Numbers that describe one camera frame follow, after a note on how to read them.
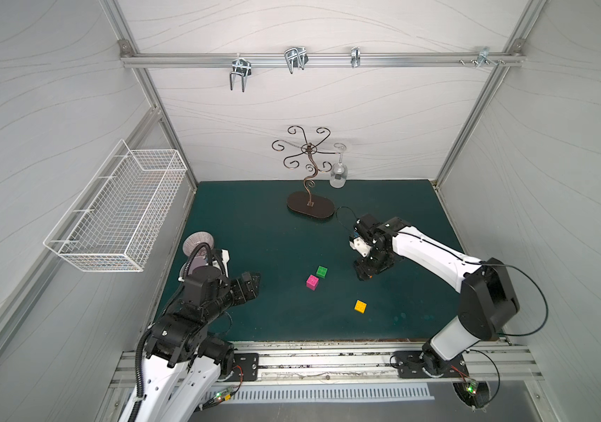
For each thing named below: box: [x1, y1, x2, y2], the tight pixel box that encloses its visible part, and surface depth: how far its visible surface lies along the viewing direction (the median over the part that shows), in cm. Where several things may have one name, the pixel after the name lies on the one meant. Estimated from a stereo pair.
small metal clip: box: [350, 46, 362, 69], surface depth 80 cm
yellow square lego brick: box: [354, 298, 368, 314], surface depth 86 cm
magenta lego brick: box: [305, 274, 319, 292], surface depth 88 cm
